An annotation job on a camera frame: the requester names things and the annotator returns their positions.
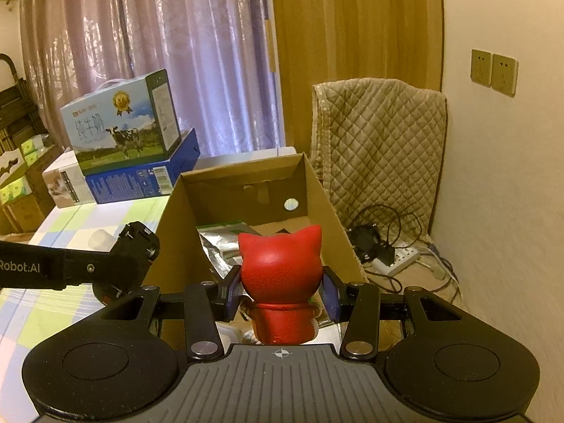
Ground clear plastic cup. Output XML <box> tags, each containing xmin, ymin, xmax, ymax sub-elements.
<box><xmin>88</xmin><ymin>229</ymin><xmax>117</xmax><ymax>252</ymax></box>

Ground silver green foil pouch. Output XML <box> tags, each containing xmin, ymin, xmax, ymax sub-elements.
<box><xmin>197</xmin><ymin>222</ymin><xmax>259</xmax><ymax>278</ymax></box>

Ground red cat figurine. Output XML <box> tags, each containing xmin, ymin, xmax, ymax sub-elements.
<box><xmin>238</xmin><ymin>225</ymin><xmax>323</xmax><ymax>345</ymax></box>

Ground white square night light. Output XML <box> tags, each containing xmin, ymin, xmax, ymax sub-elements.
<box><xmin>216</xmin><ymin>322</ymin><xmax>257</xmax><ymax>349</ymax></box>

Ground stacked cardboard boxes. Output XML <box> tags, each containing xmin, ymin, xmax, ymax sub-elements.
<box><xmin>1</xmin><ymin>145</ymin><xmax>62</xmax><ymax>233</ymax></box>

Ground white power strip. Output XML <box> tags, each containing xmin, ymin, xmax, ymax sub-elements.
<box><xmin>372</xmin><ymin>246</ymin><xmax>420</xmax><ymax>277</ymax></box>

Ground beige white product box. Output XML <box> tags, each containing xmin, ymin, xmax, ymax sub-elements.
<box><xmin>42</xmin><ymin>150</ymin><xmax>94</xmax><ymax>208</ymax></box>

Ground tissue display box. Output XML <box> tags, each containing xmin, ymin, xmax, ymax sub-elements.
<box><xmin>0</xmin><ymin>134</ymin><xmax>50</xmax><ymax>205</ymax></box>

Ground blue flat carton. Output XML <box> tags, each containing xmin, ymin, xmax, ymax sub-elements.
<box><xmin>85</xmin><ymin>129</ymin><xmax>201</xmax><ymax>204</ymax></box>

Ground large cardboard box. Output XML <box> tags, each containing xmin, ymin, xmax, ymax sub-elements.
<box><xmin>144</xmin><ymin>155</ymin><xmax>363</xmax><ymax>293</ymax></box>

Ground black folding trolley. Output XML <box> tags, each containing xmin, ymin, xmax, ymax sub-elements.
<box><xmin>1</xmin><ymin>54</ymin><xmax>47</xmax><ymax>151</ymax></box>

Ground milk carton gift box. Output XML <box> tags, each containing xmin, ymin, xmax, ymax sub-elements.
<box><xmin>60</xmin><ymin>69</ymin><xmax>181</xmax><ymax>176</ymax></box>

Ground quilted beige chair cover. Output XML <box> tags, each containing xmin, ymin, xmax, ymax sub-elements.
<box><xmin>310</xmin><ymin>78</ymin><xmax>447</xmax><ymax>231</ymax></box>

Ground purple curtain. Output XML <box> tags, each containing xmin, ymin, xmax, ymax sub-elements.
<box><xmin>20</xmin><ymin>0</ymin><xmax>285</xmax><ymax>156</ymax></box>

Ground black charger with cables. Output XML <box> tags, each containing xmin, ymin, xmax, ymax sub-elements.
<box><xmin>346</xmin><ymin>203</ymin><xmax>464</xmax><ymax>296</ymax></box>

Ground wall socket plate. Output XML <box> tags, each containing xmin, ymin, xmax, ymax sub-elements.
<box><xmin>470</xmin><ymin>49</ymin><xmax>492</xmax><ymax>87</ymax></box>
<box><xmin>490</xmin><ymin>54</ymin><xmax>519</xmax><ymax>97</ymax></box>

